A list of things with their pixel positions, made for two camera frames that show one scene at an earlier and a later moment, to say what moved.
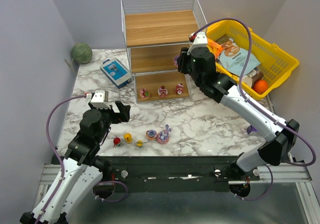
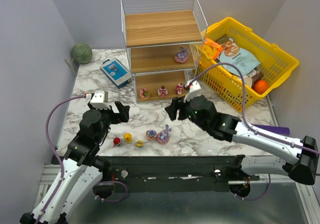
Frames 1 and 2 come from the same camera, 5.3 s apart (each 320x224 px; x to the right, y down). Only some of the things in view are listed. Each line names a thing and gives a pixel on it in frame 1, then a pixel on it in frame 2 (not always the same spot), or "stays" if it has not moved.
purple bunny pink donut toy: [162, 137] stays
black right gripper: [183, 60] → [180, 110]
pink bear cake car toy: [162, 92] stays
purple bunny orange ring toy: [151, 134] stays
